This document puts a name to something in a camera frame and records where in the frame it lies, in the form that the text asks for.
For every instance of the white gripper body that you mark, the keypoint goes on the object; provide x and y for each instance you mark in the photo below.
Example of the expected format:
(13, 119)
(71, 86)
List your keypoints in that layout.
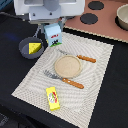
(48, 11)

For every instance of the yellow toy cheese wedge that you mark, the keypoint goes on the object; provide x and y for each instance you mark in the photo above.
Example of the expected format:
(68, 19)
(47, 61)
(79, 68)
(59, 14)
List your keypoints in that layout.
(34, 47)

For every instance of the small grey pot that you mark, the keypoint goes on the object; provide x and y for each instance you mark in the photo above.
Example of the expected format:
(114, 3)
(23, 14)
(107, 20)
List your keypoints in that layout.
(24, 46)

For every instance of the yellow toy butter box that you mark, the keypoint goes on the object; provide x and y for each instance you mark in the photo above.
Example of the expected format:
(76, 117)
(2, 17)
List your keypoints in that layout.
(52, 98)

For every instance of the light blue milk carton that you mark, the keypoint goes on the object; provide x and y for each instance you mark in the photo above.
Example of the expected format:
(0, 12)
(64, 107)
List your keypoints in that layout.
(53, 34)

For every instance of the black stove burner disc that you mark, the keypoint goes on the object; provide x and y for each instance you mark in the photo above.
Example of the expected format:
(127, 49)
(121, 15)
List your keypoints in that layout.
(89, 18)

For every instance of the pink toy stove board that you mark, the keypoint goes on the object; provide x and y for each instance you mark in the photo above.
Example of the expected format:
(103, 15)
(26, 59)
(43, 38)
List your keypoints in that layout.
(105, 26)

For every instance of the round wooden plate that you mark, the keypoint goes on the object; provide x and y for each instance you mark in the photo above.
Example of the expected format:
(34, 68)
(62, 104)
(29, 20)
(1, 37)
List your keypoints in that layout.
(68, 66)

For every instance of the beige bowl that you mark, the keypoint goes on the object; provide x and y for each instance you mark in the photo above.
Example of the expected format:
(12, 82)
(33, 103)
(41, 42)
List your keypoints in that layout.
(122, 14)

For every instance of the toy knife wooden handle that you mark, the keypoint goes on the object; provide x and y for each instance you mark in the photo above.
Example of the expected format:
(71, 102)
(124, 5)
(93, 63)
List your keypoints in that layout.
(79, 56)

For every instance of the toy fork wooden handle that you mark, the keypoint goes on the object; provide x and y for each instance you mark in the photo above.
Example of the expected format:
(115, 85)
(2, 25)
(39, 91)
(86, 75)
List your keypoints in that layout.
(54, 76)

